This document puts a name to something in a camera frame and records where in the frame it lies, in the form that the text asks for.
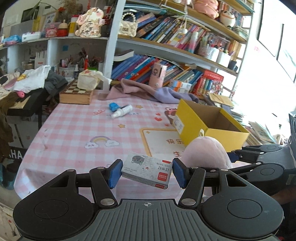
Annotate pink plush pig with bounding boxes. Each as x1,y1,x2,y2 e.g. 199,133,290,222
181,136,232,169

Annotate yellow cardboard box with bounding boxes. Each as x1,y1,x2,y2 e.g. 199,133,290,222
173,99,249,152

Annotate white staples box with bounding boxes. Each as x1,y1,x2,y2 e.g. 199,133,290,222
121,153,173,189

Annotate white spray bottle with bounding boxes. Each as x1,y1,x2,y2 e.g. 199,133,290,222
111,105,133,119

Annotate person's hand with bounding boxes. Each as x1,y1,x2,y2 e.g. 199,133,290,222
271,186,296,205

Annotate pile of papers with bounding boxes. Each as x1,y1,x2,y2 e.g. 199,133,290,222
202,93,244,123

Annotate red dictionary book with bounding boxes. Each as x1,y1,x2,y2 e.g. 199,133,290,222
203,70,224,82

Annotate orange white boxes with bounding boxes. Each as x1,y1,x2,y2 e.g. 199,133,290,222
168,79,192,93

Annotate white pen holder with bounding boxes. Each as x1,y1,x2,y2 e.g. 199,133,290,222
216,51,231,67

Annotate pink checkered tablecloth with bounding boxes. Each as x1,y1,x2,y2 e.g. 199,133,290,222
14,91,186,198

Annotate wooden chess box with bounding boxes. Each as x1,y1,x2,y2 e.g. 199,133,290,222
59,79,94,105

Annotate white bookshelf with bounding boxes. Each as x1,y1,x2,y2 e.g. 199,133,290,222
1,1,254,96

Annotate pink cylindrical container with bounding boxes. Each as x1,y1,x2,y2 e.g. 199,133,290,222
149,63,167,88

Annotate dark grey garment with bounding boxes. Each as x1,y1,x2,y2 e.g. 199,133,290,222
44,70,68,97

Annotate tissue pack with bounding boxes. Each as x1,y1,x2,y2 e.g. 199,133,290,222
77,69,111,90

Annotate white shirt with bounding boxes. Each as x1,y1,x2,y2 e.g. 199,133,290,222
13,65,51,94

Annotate pink purple cloth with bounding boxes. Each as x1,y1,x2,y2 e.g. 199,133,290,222
98,79,199,104

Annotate white quilted handbag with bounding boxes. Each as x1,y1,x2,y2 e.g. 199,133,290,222
118,12,138,37

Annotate pink doll figurine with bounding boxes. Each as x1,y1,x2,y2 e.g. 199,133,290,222
75,8,105,38

